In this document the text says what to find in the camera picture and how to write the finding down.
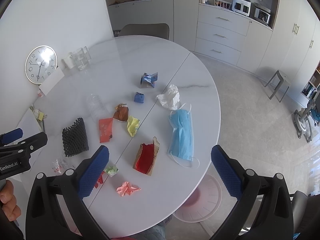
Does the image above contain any small red wrapper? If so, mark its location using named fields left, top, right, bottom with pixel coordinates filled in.
left=94, top=171, right=105, bottom=189

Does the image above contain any green paper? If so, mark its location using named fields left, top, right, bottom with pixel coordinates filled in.
left=104, top=165, right=119, bottom=177

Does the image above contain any pink paper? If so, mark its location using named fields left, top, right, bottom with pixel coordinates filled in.
left=116, top=181, right=141, bottom=197

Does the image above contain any pink white trash bin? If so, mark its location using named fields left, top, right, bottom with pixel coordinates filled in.
left=173, top=174, right=222, bottom=223

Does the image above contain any person's left hand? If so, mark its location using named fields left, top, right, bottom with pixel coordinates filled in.
left=0, top=180, right=21, bottom=222

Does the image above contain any yellow binder clip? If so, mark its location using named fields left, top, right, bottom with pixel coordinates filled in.
left=34, top=109, right=47, bottom=121

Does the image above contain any clear plastic candy wrapper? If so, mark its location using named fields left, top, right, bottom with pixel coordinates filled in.
left=52, top=158, right=74, bottom=175

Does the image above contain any grey chair with black legs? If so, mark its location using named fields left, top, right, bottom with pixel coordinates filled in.
left=290, top=191, right=319, bottom=233

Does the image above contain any black foam mesh sleeve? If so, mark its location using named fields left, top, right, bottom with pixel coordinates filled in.
left=62, top=118, right=89, bottom=157

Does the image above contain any white paper card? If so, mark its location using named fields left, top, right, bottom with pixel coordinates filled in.
left=39, top=67, right=65, bottom=96

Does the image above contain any orange red snack wrapper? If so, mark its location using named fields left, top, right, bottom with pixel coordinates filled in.
left=98, top=118, right=113, bottom=143

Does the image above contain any grey blue exercise machine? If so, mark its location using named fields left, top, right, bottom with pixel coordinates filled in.
left=293, top=89, right=319, bottom=143

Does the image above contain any torn brown red paper bag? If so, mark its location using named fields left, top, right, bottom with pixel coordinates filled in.
left=133, top=137, right=160, bottom=176

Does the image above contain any brown foil snack wrapper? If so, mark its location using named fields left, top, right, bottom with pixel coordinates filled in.
left=113, top=103, right=129, bottom=122

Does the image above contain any clear glass cup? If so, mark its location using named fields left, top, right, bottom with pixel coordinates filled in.
left=71, top=46, right=91, bottom=70

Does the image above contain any blue surgical face mask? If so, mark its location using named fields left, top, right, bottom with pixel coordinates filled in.
left=168, top=102, right=200, bottom=169

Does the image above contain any crumpled yellow paper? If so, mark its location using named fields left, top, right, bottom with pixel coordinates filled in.
left=127, top=115, right=140, bottom=137

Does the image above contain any small blue crumpled wrapper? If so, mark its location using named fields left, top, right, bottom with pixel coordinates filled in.
left=134, top=92, right=144, bottom=103

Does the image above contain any grey metal stool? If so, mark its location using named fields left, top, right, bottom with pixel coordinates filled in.
left=264, top=70, right=291, bottom=102

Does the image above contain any blue white crushed carton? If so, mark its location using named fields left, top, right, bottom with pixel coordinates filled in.
left=140, top=73, right=158, bottom=88

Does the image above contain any crumpled white tissue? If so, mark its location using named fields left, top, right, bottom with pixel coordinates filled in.
left=156, top=84, right=180, bottom=111

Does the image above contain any grey dining chair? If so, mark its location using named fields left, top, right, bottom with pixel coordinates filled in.
left=118, top=23, right=170, bottom=40

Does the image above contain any white drawer cabinet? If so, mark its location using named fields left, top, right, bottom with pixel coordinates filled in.
left=195, top=5, right=249, bottom=66

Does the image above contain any silver toaster oven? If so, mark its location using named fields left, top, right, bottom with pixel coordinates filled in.
left=253, top=5, right=271, bottom=25

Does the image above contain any white toy kitchen appliance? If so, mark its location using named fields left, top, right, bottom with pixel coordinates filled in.
left=232, top=0, right=252, bottom=17

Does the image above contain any round white wall clock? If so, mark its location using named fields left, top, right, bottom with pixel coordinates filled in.
left=24, top=45, right=58, bottom=85

